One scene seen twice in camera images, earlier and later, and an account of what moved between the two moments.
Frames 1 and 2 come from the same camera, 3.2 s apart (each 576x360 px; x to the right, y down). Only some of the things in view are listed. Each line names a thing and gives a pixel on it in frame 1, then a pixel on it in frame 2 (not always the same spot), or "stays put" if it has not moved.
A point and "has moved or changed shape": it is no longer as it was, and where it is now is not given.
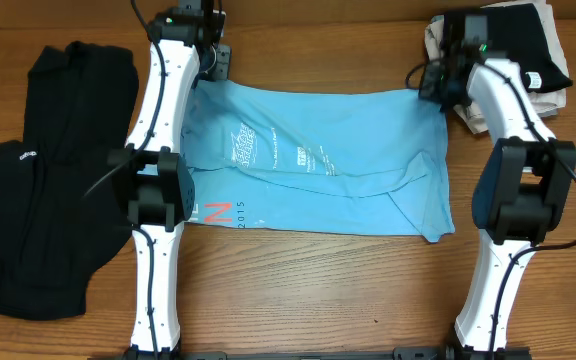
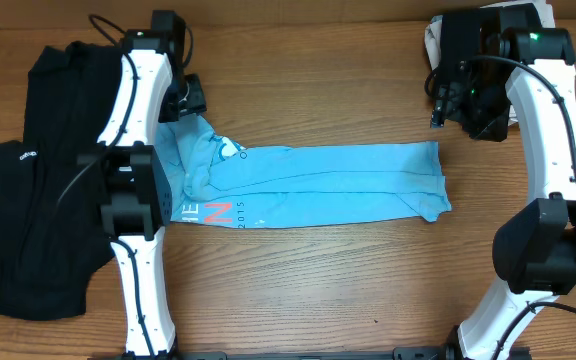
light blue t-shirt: (314, 158) has moved or changed shape
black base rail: (449, 353) stays put
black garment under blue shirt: (54, 209) stays put
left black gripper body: (216, 65) -> (185, 94)
